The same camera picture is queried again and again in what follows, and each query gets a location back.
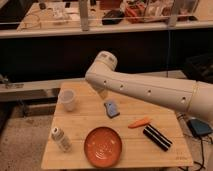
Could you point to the orange toy carrot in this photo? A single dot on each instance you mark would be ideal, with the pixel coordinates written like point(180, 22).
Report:
point(139, 123)

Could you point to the black bag on shelf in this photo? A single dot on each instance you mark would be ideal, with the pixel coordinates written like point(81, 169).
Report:
point(112, 17)

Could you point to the grey metal post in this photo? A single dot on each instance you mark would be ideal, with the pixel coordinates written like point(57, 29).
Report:
point(83, 11)

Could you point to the grey metal rail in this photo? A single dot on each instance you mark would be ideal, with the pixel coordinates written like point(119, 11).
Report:
point(31, 90)

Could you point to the dark blue power box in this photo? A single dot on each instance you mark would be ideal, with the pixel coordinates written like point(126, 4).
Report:
point(199, 128)

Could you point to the white ceramic cup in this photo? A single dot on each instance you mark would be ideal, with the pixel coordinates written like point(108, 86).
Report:
point(68, 99)

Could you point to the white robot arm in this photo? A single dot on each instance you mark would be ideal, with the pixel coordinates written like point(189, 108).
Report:
point(187, 96)

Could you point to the orange round plate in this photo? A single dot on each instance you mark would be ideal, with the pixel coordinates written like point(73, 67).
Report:
point(103, 147)

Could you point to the orange red tool pile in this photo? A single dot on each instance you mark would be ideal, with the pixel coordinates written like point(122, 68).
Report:
point(135, 13)

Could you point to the black white striped box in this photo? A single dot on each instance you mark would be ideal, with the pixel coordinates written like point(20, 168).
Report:
point(157, 137)

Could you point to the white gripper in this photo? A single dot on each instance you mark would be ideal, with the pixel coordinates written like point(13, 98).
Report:
point(103, 93)

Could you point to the white grey bottle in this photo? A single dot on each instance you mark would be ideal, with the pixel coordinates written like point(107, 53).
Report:
point(60, 138)

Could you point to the blue grey sponge block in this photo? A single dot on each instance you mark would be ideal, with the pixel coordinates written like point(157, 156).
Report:
point(111, 108)

